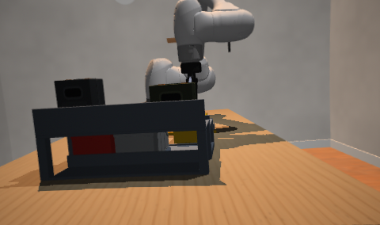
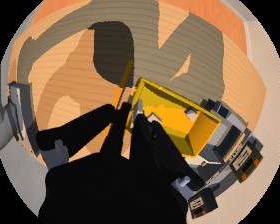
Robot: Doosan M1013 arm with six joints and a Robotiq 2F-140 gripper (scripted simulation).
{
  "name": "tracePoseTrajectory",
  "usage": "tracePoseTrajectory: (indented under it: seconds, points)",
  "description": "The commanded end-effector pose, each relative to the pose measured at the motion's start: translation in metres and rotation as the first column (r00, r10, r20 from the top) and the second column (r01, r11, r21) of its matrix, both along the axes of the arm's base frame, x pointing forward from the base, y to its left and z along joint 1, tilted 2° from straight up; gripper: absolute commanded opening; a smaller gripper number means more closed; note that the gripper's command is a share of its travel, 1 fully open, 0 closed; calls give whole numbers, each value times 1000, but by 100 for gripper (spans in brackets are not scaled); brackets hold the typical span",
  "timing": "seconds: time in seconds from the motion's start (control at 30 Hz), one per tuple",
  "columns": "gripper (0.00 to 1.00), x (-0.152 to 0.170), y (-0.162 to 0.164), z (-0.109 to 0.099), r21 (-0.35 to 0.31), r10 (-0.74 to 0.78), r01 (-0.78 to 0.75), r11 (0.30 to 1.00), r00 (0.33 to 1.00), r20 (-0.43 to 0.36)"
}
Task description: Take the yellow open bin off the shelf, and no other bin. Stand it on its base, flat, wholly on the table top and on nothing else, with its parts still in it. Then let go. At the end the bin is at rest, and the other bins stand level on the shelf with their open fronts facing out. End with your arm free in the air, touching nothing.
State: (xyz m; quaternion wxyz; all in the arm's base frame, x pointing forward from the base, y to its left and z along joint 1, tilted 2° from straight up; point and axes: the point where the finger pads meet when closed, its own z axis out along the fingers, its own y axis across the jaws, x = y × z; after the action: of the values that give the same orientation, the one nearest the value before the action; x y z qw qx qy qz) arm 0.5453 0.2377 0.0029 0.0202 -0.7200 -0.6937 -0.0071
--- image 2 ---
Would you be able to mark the yellow bin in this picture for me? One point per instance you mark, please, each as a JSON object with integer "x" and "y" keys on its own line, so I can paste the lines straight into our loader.
{"x": 189, "y": 137}

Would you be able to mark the dark grey shelf rack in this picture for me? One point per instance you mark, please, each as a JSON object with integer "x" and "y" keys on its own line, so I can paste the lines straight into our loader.
{"x": 221, "y": 140}

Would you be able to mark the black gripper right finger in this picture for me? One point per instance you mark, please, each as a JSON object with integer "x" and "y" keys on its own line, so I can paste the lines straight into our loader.
{"x": 153, "y": 186}

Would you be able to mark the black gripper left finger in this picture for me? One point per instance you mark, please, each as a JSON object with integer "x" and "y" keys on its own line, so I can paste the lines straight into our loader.
{"x": 58, "y": 144}

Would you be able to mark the orange bar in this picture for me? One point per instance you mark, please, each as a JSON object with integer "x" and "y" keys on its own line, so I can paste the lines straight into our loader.
{"x": 119, "y": 91}

